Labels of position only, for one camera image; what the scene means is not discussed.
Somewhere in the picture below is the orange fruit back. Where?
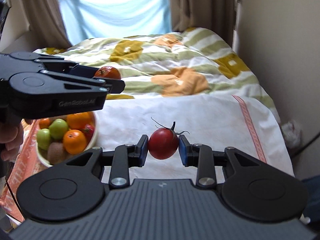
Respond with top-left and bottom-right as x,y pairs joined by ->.
67,112 -> 92,130

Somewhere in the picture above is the dark red stemmed tomato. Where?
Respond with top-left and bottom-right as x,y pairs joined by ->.
148,118 -> 189,160

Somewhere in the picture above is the brown right curtain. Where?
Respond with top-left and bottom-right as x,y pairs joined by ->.
169,0 -> 236,46

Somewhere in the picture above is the orange fruit front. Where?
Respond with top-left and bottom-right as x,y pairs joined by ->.
63,129 -> 87,155

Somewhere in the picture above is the floral striped quilt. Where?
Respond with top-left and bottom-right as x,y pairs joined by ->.
40,28 -> 278,115

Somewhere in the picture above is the white plastic bag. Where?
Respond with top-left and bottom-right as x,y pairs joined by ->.
281,120 -> 301,148

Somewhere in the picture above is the person left hand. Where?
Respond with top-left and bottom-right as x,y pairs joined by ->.
1,124 -> 24,161

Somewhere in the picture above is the small orange tomato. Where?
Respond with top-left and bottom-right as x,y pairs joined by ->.
39,118 -> 51,129

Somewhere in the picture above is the brown curtain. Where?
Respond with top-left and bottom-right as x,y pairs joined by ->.
169,0 -> 236,46
22,0 -> 72,49

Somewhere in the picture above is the light blue window cloth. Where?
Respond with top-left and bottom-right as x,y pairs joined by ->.
58,0 -> 172,45

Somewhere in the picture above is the brown left curtain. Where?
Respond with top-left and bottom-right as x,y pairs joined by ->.
22,0 -> 72,49

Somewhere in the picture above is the grey headboard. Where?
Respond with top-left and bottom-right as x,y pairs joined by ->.
1,31 -> 44,54

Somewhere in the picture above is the orange fruit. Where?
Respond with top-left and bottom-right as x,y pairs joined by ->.
67,112 -> 92,130
63,129 -> 87,155

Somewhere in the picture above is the green apple in bowl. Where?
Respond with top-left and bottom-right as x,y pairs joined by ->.
49,118 -> 69,140

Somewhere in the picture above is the green apple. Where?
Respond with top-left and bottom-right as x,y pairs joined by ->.
36,128 -> 52,151
49,118 -> 69,140

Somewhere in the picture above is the cream yellow oval bowl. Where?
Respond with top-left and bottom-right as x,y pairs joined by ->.
35,112 -> 99,167

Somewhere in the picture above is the black cable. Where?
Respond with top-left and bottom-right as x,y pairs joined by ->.
290,132 -> 320,158

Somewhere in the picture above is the orange-red tomato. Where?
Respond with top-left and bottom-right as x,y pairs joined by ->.
94,66 -> 121,80

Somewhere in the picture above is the brown kiwi fruit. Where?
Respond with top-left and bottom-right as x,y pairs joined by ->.
47,142 -> 66,165

